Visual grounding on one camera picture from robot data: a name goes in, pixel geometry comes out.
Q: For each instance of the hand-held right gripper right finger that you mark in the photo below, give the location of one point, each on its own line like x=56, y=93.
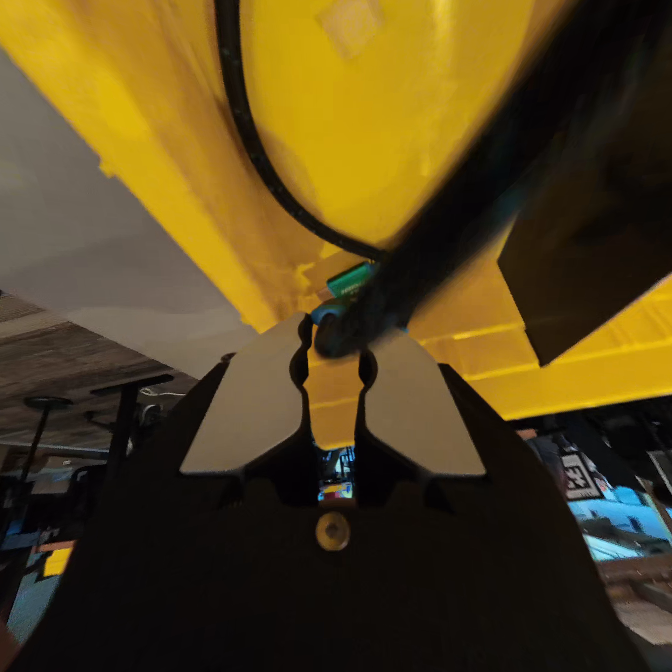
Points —
x=420, y=414

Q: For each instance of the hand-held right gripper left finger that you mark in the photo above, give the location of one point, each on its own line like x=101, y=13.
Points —
x=246, y=409

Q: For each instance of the yellow storage bin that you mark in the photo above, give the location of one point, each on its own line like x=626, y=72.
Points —
x=341, y=131

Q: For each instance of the black metal table leg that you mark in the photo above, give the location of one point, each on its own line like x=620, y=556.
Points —
x=126, y=420

